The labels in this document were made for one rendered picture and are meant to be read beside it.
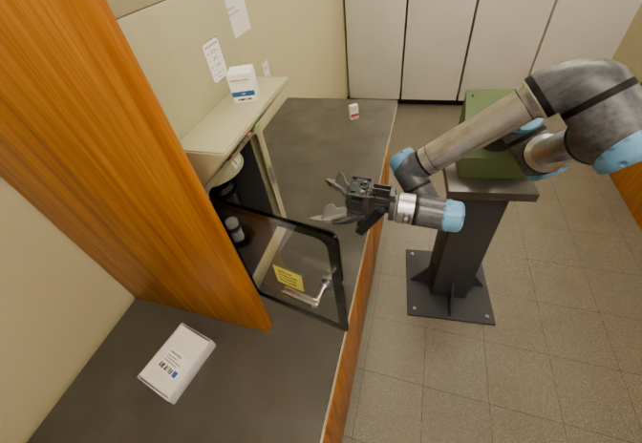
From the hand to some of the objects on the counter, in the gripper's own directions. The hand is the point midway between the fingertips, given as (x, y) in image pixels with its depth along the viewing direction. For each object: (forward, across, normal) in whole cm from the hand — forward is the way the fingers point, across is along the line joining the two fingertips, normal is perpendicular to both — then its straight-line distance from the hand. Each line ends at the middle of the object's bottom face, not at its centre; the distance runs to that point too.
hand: (317, 200), depth 80 cm
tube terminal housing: (+30, +2, +32) cm, 44 cm away
